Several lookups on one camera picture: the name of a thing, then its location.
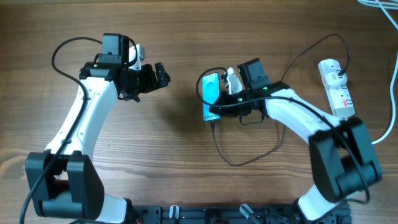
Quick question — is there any white cables top right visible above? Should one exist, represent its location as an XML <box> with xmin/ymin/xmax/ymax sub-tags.
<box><xmin>357</xmin><ymin>0</ymin><xmax>398</xmax><ymax>30</ymax></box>

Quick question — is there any blue Galaxy smartphone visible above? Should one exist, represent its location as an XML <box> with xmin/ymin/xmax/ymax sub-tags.
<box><xmin>202</xmin><ymin>73</ymin><xmax>220</xmax><ymax>121</ymax></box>

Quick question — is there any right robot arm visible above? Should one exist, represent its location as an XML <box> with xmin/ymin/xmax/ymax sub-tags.
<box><xmin>203</xmin><ymin>58</ymin><xmax>382</xmax><ymax>223</ymax></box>

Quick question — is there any white USB charger plug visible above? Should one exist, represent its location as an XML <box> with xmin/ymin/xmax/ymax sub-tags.
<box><xmin>324</xmin><ymin>72</ymin><xmax>347</xmax><ymax>89</ymax></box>

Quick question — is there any black mounting rail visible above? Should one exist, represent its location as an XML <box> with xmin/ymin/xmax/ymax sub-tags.
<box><xmin>126</xmin><ymin>203</ymin><xmax>353</xmax><ymax>224</ymax></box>

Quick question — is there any black charging cable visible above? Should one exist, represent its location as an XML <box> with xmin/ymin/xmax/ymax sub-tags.
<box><xmin>210</xmin><ymin>33</ymin><xmax>351</xmax><ymax>167</ymax></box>

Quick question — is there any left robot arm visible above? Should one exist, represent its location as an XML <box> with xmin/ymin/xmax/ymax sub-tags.
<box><xmin>25</xmin><ymin>33</ymin><xmax>170</xmax><ymax>223</ymax></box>

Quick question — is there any white power strip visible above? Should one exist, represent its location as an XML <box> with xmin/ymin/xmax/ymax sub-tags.
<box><xmin>318</xmin><ymin>59</ymin><xmax>355</xmax><ymax>119</ymax></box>

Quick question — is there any white power strip cord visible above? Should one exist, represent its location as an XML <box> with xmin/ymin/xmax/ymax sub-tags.
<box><xmin>371</xmin><ymin>49</ymin><xmax>398</xmax><ymax>146</ymax></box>

